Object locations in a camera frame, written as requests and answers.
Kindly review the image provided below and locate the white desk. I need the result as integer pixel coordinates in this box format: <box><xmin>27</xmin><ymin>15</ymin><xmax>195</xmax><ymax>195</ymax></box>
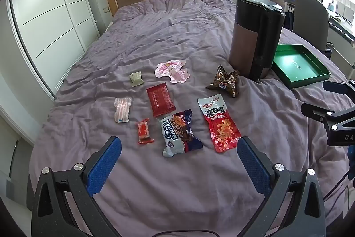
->
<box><xmin>327</xmin><ymin>12</ymin><xmax>355</xmax><ymax>60</ymax></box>

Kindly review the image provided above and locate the black cable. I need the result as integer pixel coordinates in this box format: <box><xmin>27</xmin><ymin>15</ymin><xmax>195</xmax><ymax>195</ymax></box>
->
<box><xmin>323</xmin><ymin>172</ymin><xmax>350</xmax><ymax>200</ymax></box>

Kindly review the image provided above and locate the dark red snack packet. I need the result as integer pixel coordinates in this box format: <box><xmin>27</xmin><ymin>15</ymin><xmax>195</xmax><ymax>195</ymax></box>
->
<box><xmin>146</xmin><ymin>83</ymin><xmax>176</xmax><ymax>118</ymax></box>

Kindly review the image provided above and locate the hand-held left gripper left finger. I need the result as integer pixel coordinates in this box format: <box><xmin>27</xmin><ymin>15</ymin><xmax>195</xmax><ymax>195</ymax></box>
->
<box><xmin>31</xmin><ymin>136</ymin><xmax>122</xmax><ymax>237</ymax></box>

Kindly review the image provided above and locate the dark bag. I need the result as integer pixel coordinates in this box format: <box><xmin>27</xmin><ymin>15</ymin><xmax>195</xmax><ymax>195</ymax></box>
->
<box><xmin>284</xmin><ymin>12</ymin><xmax>294</xmax><ymax>30</ymax></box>

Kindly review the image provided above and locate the purple blanket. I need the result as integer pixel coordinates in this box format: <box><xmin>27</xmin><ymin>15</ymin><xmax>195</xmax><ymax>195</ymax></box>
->
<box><xmin>28</xmin><ymin>0</ymin><xmax>355</xmax><ymax>237</ymax></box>

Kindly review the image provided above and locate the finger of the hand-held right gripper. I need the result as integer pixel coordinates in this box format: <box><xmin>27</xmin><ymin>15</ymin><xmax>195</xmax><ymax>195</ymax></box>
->
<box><xmin>301</xmin><ymin>103</ymin><xmax>355</xmax><ymax>127</ymax></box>
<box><xmin>323</xmin><ymin>81</ymin><xmax>355</xmax><ymax>100</ymax></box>

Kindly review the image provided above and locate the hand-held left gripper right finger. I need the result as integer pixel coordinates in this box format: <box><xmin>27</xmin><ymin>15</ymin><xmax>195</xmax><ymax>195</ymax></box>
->
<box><xmin>237</xmin><ymin>136</ymin><xmax>326</xmax><ymax>237</ymax></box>

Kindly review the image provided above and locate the small red candy packet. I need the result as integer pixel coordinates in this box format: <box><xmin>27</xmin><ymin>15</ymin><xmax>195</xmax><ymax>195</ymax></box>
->
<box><xmin>136</xmin><ymin>118</ymin><xmax>155</xmax><ymax>145</ymax></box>

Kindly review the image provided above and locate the clear pink-striped snack packet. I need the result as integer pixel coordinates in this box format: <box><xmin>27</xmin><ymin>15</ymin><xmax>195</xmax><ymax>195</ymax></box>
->
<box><xmin>114</xmin><ymin>97</ymin><xmax>132</xmax><ymax>123</ymax></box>

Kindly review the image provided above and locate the blue cloth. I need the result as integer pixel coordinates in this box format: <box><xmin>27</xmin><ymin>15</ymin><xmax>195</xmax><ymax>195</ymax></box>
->
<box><xmin>348</xmin><ymin>146</ymin><xmax>355</xmax><ymax>180</ymax></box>

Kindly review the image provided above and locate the small green snack packet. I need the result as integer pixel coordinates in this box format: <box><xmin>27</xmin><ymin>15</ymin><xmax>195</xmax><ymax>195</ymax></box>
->
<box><xmin>129</xmin><ymin>72</ymin><xmax>145</xmax><ymax>87</ymax></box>

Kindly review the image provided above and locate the pink flower-shaped snack packet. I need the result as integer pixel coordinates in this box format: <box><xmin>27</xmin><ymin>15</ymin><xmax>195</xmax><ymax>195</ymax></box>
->
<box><xmin>154</xmin><ymin>59</ymin><xmax>191</xmax><ymax>84</ymax></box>

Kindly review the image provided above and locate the brown snack bag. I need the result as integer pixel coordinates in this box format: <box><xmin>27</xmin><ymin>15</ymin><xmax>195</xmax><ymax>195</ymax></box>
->
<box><xmin>206</xmin><ymin>64</ymin><xmax>240</xmax><ymax>99</ymax></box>

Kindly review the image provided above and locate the black and brown kettle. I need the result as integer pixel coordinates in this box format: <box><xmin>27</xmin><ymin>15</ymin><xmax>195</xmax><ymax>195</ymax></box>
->
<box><xmin>229</xmin><ymin>0</ymin><xmax>286</xmax><ymax>82</ymax></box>

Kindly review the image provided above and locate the white wardrobe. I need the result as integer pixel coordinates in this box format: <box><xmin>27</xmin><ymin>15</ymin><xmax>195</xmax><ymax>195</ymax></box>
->
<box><xmin>8</xmin><ymin>0</ymin><xmax>100</xmax><ymax>101</ymax></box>

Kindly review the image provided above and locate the green tray box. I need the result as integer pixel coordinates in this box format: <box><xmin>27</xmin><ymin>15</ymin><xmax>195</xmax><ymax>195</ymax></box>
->
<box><xmin>271</xmin><ymin>44</ymin><xmax>332</xmax><ymax>89</ymax></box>

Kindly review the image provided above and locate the blue and white cookie bag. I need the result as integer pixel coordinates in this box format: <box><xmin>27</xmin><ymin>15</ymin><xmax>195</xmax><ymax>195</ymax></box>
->
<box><xmin>157</xmin><ymin>110</ymin><xmax>203</xmax><ymax>157</ymax></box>

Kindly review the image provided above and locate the red and orange snack pouch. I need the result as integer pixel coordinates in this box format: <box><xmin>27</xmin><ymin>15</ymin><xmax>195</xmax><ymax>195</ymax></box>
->
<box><xmin>197</xmin><ymin>96</ymin><xmax>242</xmax><ymax>153</ymax></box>

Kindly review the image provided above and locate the grey office chair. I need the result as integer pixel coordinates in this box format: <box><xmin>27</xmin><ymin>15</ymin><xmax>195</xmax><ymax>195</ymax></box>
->
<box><xmin>288</xmin><ymin>0</ymin><xmax>333</xmax><ymax>60</ymax></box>

